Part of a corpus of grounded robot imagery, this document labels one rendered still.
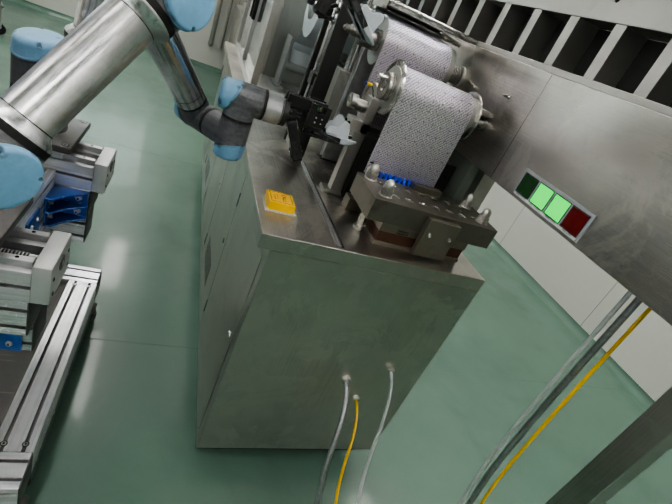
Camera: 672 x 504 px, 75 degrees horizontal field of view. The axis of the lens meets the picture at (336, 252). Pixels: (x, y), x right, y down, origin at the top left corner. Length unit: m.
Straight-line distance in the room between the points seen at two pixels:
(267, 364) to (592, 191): 0.92
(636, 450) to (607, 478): 0.10
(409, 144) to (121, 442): 1.28
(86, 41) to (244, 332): 0.72
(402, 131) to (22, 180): 0.88
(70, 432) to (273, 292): 0.85
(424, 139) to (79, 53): 0.86
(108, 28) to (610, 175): 0.98
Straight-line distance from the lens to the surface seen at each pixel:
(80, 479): 1.59
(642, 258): 1.01
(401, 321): 1.28
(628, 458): 1.20
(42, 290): 1.02
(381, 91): 1.27
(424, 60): 1.50
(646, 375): 3.68
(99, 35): 0.84
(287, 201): 1.13
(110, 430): 1.68
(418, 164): 1.32
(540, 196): 1.18
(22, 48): 1.37
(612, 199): 1.07
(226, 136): 1.13
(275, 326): 1.18
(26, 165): 0.81
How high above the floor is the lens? 1.37
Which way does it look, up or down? 27 degrees down
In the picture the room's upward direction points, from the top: 25 degrees clockwise
